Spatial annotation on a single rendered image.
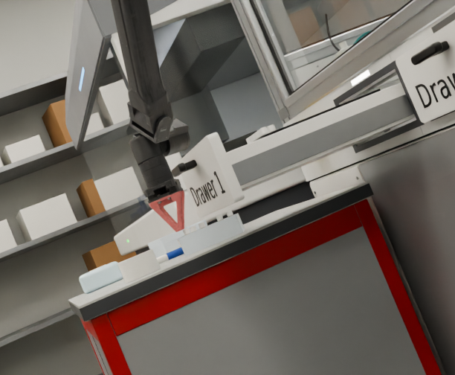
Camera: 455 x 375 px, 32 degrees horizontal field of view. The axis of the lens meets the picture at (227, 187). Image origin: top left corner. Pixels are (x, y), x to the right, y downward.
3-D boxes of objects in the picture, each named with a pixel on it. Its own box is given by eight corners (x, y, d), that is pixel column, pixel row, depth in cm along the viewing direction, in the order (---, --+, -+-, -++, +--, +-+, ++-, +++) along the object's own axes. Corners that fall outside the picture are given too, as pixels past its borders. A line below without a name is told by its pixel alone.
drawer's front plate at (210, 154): (235, 202, 120) (207, 135, 120) (198, 218, 148) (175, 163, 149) (245, 198, 121) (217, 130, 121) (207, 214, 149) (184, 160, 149)
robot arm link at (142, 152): (121, 140, 163) (137, 131, 159) (146, 133, 168) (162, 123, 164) (134, 172, 163) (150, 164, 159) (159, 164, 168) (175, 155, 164)
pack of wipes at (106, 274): (125, 277, 179) (117, 259, 179) (85, 295, 178) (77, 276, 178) (123, 277, 194) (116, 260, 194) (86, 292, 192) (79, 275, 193)
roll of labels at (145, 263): (120, 286, 147) (111, 265, 147) (133, 279, 154) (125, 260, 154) (153, 272, 145) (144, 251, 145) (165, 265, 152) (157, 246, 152)
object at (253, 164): (239, 190, 122) (224, 153, 122) (206, 206, 147) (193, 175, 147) (456, 100, 132) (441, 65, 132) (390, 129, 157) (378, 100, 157)
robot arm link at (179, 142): (130, 100, 160) (160, 118, 155) (172, 88, 168) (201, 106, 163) (123, 152, 166) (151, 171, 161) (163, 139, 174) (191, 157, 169)
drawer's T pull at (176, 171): (181, 172, 130) (177, 164, 130) (173, 178, 137) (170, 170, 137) (201, 164, 131) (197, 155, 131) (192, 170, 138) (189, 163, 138)
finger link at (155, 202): (197, 223, 166) (179, 181, 166) (194, 225, 159) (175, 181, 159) (166, 236, 166) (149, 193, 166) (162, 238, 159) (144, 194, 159)
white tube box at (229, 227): (185, 256, 158) (178, 238, 158) (189, 253, 166) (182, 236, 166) (243, 232, 157) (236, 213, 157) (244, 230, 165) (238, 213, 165)
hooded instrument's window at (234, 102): (172, 194, 216) (108, 39, 217) (115, 234, 389) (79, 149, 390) (515, 54, 245) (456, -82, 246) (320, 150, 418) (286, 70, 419)
